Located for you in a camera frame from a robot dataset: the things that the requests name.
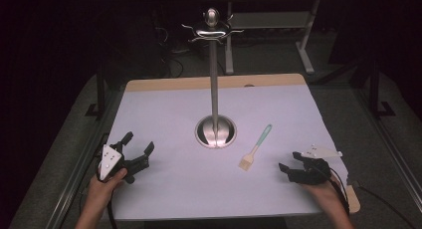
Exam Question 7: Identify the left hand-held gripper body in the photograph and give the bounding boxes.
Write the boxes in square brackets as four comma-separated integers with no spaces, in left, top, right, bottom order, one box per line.
[98,140,150,185]

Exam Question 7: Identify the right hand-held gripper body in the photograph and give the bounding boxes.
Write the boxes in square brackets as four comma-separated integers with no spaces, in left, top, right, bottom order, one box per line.
[288,143,343,186]

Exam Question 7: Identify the pastry brush with teal handle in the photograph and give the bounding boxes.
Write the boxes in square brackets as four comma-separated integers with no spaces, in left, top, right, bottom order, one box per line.
[238,123,274,172]

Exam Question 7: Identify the steel utensil stand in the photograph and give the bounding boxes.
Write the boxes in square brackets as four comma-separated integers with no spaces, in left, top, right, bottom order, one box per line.
[181,7,245,149]

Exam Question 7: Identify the person's left hand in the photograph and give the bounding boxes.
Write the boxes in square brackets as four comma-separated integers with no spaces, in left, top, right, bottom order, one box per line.
[87,167,128,207]

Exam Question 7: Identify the person's right hand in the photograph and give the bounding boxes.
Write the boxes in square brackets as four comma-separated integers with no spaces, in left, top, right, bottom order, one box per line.
[301,174,350,217]

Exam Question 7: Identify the black metal stand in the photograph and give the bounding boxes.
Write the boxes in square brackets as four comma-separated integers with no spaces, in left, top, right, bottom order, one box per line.
[84,61,107,120]
[366,58,396,118]

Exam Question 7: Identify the white table cover sheet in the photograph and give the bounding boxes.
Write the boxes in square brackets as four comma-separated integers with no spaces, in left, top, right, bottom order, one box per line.
[105,84,350,221]

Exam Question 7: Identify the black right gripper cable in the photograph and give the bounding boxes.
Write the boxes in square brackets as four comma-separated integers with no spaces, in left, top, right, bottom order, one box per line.
[312,163,416,229]

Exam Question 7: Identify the white metal desk frame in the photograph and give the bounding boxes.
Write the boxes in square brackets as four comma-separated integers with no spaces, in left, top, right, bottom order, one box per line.
[224,0,321,76]

